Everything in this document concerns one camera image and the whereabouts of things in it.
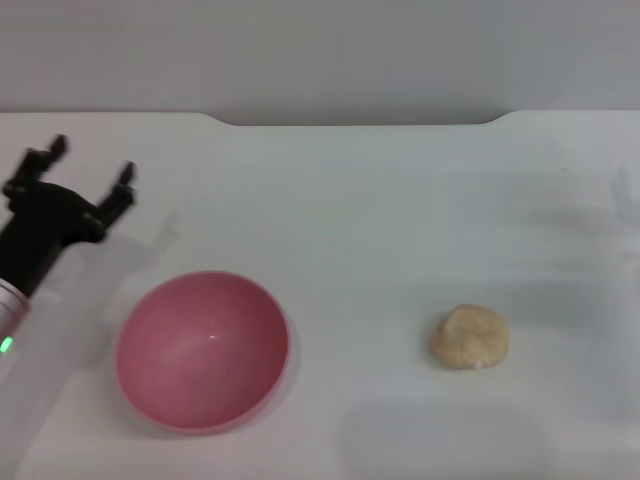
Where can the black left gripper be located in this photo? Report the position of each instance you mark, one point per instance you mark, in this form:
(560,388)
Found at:
(45,220)

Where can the pink plastic bowl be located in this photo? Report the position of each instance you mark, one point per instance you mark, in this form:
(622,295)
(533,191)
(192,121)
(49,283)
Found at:
(200,360)

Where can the round egg yolk pastry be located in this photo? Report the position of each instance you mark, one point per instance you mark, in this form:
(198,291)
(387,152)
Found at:
(470,337)

